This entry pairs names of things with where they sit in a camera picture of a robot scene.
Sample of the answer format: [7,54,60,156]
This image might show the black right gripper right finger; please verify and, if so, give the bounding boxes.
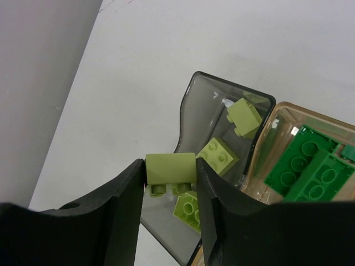
[196,158,354,265]

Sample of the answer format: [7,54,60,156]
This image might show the light green lego brick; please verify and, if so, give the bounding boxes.
[144,152,197,197]
[196,137,239,176]

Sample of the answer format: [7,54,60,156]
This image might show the light green lego underside up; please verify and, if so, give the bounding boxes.
[173,191,201,233]

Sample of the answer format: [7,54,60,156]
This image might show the small dark green lego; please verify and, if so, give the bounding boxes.
[340,145,355,163]

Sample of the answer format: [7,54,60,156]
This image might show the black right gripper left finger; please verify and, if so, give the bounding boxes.
[1,159,146,265]

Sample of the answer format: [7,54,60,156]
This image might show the amber translucent plastic container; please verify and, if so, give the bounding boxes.
[196,102,354,265]

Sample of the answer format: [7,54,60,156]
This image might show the grey translucent plastic container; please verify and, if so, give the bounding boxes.
[139,70,277,266]

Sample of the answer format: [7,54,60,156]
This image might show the light green square lego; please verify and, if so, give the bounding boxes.
[226,98,262,139]

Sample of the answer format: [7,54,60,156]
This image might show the long dark green lego brick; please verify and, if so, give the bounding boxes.
[264,125,340,197]

